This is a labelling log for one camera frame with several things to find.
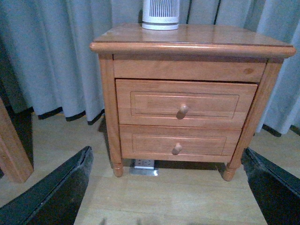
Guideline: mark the wooden nightstand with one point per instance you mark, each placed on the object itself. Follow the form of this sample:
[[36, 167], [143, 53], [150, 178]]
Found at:
[[192, 53]]

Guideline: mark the floor power socket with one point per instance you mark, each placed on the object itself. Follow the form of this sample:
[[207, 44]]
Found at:
[[143, 167]]

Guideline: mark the white cylindrical air purifier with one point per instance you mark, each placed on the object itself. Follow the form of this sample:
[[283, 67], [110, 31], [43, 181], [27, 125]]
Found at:
[[160, 14]]

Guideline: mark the wooden bed frame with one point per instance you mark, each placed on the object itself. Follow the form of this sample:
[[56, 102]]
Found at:
[[14, 161]]

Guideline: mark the wooden drawer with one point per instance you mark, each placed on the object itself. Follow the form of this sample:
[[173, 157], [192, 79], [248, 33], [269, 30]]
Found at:
[[184, 104], [178, 141]]

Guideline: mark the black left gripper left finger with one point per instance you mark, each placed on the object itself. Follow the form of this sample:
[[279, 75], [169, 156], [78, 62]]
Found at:
[[56, 199]]

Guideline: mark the grey curtain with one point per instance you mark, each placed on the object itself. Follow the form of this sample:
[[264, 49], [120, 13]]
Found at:
[[46, 62]]

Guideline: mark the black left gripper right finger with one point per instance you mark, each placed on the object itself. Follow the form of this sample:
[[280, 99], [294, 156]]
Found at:
[[276, 191]]

